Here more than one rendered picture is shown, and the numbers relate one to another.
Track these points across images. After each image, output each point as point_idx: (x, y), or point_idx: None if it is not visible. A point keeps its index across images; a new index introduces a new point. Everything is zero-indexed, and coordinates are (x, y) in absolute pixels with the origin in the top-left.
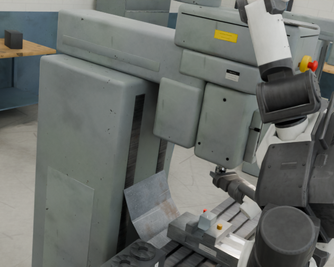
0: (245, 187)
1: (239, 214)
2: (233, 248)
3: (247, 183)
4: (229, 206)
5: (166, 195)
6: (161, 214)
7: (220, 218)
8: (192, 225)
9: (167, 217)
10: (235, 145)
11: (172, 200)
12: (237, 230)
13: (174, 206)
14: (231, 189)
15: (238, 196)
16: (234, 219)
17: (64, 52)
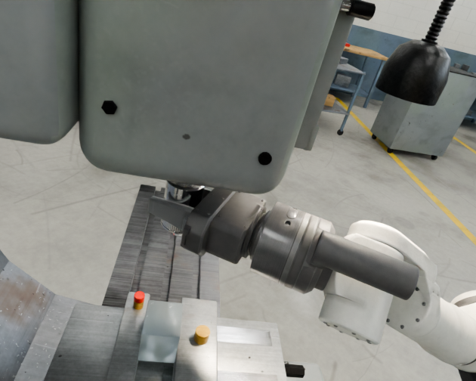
0: (350, 252)
1: (177, 236)
2: (254, 376)
3: (316, 220)
4: (146, 224)
5: None
6: None
7: (149, 264)
8: (129, 376)
9: (18, 323)
10: (304, 93)
11: (15, 267)
12: (193, 278)
13: (27, 280)
14: (271, 260)
15: (311, 280)
16: (174, 254)
17: None
